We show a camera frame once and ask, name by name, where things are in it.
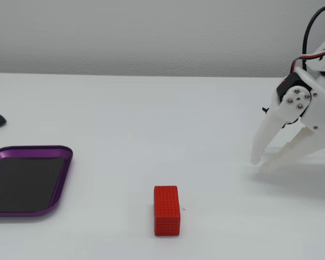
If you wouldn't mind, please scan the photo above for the red studded block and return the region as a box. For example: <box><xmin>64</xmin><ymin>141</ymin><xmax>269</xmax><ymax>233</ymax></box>
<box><xmin>153</xmin><ymin>185</ymin><xmax>181</xmax><ymax>237</ymax></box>

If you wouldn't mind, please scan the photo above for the purple metal tray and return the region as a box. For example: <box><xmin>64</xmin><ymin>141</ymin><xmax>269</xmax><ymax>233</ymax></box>
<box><xmin>0</xmin><ymin>145</ymin><xmax>74</xmax><ymax>218</ymax></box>

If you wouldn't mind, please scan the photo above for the red white black servo wire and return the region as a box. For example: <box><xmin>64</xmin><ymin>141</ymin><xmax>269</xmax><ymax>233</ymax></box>
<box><xmin>291</xmin><ymin>44</ymin><xmax>325</xmax><ymax>75</ymax></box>

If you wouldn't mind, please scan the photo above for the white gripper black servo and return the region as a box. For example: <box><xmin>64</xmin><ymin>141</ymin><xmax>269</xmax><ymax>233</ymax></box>
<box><xmin>250</xmin><ymin>66</ymin><xmax>325</xmax><ymax>174</ymax></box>

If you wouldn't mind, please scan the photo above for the black cable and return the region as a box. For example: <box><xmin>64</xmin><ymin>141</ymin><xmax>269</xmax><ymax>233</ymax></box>
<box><xmin>302</xmin><ymin>5</ymin><xmax>325</xmax><ymax>72</ymax></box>

